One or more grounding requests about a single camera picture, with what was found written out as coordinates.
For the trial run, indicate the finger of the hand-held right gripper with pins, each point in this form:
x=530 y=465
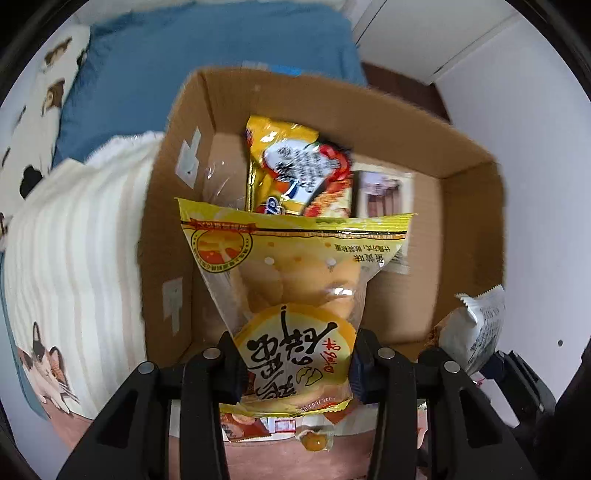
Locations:
x=521 y=378

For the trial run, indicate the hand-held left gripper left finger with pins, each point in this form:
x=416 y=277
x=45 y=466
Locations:
x=231 y=371

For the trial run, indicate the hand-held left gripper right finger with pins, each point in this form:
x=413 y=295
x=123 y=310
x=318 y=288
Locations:
x=362 y=374

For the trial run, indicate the white snack packet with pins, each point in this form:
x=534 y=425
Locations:
x=482 y=323

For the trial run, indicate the braised egg packet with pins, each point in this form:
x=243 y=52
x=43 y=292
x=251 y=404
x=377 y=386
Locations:
x=316 y=438

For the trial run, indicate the yellow cake packet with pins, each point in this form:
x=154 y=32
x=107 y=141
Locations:
x=295 y=277

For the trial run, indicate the cardboard box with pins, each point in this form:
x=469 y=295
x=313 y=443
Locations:
x=461 y=221

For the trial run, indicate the orange snack packet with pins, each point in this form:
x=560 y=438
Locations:
x=240 y=427

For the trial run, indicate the brown chocolate snack packet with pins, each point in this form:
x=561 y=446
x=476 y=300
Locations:
x=383 y=194

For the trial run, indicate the striped cat blanket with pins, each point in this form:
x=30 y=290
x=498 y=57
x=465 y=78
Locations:
x=69 y=254

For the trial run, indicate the yellow noodle snack packet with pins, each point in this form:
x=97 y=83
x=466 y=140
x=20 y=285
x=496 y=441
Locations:
x=295 y=161

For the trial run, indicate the bear print pillow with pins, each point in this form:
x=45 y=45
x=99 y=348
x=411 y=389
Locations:
x=27 y=138

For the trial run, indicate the blue quilt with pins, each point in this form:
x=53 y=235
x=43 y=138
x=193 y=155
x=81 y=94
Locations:
x=161 y=69

